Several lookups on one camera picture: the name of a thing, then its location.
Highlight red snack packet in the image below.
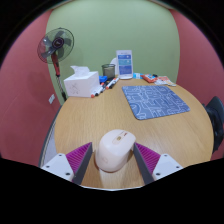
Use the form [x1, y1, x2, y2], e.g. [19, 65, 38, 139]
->
[141, 73, 158, 84]

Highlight dark mesh pen cup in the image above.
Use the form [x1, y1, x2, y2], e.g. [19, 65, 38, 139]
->
[101, 63, 117, 80]

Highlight acrylic sign stand blue cards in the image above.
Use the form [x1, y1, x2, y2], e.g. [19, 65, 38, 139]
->
[115, 49, 135, 81]

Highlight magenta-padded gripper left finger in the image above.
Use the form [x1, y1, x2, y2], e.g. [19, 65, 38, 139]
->
[40, 142, 94, 186]

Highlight cream white computer mouse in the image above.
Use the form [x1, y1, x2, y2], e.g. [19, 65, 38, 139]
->
[94, 129, 137, 174]

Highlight blue-grey patterned mouse pad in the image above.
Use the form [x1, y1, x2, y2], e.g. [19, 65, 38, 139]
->
[121, 84, 192, 121]

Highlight white tissue box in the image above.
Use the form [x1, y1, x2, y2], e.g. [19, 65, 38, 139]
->
[63, 65, 101, 99]

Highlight whiteboard marker black cap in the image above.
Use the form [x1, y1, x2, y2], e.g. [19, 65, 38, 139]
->
[94, 82, 108, 97]

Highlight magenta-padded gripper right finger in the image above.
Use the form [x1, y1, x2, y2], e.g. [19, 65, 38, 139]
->
[132, 142, 184, 186]

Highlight black standing fan red pole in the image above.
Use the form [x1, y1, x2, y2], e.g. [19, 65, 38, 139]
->
[36, 27, 75, 102]

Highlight white chair back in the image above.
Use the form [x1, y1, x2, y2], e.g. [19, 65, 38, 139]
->
[109, 57, 118, 76]

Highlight orange snack packet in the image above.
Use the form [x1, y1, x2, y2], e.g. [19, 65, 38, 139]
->
[155, 75, 177, 88]

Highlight black office chair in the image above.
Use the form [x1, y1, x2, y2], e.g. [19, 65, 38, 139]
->
[202, 95, 224, 155]

